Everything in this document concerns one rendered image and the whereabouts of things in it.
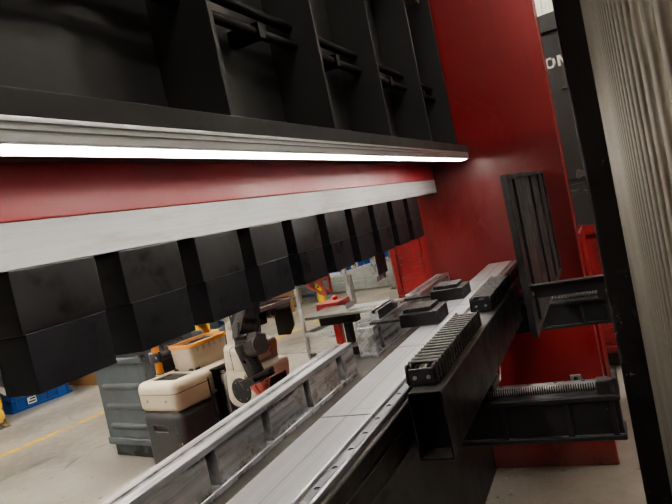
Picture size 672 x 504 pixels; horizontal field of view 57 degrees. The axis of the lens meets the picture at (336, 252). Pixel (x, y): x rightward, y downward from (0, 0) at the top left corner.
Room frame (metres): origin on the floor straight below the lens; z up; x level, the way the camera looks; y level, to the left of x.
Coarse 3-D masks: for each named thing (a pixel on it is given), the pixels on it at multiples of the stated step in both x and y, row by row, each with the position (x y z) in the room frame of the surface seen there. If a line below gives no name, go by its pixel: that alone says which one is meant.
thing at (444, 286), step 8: (456, 280) 2.06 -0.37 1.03; (440, 288) 2.01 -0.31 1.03; (448, 288) 2.00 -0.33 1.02; (456, 288) 1.98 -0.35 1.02; (464, 288) 1.99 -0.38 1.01; (416, 296) 2.09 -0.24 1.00; (424, 296) 2.06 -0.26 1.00; (432, 296) 2.01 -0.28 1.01; (440, 296) 2.00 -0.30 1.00; (448, 296) 1.99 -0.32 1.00; (456, 296) 1.98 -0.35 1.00; (464, 296) 1.97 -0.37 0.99
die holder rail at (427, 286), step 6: (438, 276) 2.78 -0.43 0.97; (444, 276) 2.78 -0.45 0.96; (426, 282) 2.66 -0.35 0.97; (432, 282) 2.62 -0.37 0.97; (438, 282) 2.68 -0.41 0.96; (420, 288) 2.54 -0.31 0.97; (426, 288) 2.50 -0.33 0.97; (432, 288) 2.60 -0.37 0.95; (408, 294) 2.42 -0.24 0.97; (414, 294) 2.41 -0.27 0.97; (420, 294) 2.41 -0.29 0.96; (414, 300) 2.43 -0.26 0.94; (420, 300) 2.42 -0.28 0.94; (426, 300) 2.48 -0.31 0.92
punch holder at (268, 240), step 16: (272, 224) 1.44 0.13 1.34; (240, 240) 1.36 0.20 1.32; (256, 240) 1.36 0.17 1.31; (272, 240) 1.43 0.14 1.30; (256, 256) 1.35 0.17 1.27; (272, 256) 1.41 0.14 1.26; (256, 272) 1.35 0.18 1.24; (272, 272) 1.40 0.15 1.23; (288, 272) 1.46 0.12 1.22; (256, 288) 1.36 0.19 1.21; (272, 288) 1.38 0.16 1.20; (288, 288) 1.45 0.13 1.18
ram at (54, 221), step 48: (0, 192) 0.81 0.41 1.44; (48, 192) 0.88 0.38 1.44; (96, 192) 0.96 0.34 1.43; (144, 192) 1.06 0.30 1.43; (192, 192) 1.19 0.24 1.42; (240, 192) 1.34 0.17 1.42; (288, 192) 1.54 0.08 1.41; (336, 192) 1.82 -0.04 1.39; (384, 192) 2.21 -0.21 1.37; (432, 192) 2.82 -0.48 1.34; (0, 240) 0.80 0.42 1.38; (48, 240) 0.86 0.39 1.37; (96, 240) 0.94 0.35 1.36; (144, 240) 1.04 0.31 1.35
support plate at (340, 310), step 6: (372, 300) 2.25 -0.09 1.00; (378, 300) 2.22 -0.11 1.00; (336, 306) 2.29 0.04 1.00; (342, 306) 2.26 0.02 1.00; (372, 306) 2.11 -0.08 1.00; (318, 312) 2.24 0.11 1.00; (324, 312) 2.21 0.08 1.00; (330, 312) 2.18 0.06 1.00; (336, 312) 2.15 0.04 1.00; (342, 312) 2.12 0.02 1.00; (348, 312) 2.10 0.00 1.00; (354, 312) 2.09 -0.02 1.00; (360, 312) 2.08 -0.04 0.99; (306, 318) 2.17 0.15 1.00; (312, 318) 2.16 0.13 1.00; (318, 318) 2.15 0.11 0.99
